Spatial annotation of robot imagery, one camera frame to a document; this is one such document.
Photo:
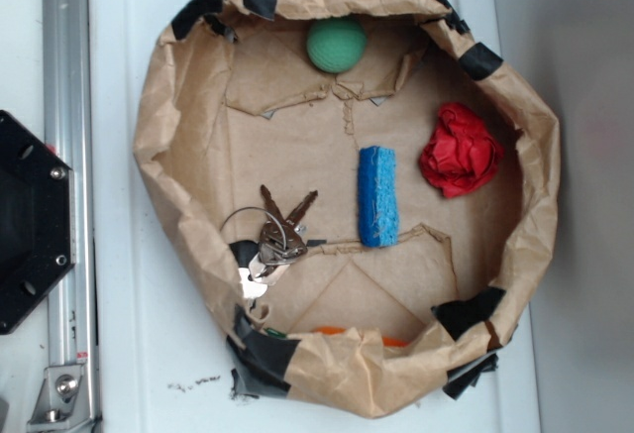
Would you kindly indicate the crumpled red paper ball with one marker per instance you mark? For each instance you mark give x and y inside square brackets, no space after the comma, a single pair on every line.
[461,155]

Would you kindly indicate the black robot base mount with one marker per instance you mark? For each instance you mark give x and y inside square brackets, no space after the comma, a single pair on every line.
[36,230]

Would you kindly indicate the blue sponge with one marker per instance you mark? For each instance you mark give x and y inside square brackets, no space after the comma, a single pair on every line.
[377,201]

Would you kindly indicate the brown paper bag tray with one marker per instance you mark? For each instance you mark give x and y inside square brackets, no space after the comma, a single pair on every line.
[232,101]

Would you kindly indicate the aluminium extrusion rail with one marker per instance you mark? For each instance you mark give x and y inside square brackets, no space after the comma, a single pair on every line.
[72,306]

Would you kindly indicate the bunch of silver keys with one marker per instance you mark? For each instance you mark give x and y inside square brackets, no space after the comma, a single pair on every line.
[280,245]

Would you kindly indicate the small green object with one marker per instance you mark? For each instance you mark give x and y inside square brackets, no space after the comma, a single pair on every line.
[274,333]

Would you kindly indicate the metal corner bracket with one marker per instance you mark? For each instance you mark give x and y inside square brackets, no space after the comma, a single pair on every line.
[63,401]

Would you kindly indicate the green foam ball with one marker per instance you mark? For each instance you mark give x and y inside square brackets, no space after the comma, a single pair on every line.
[336,45]

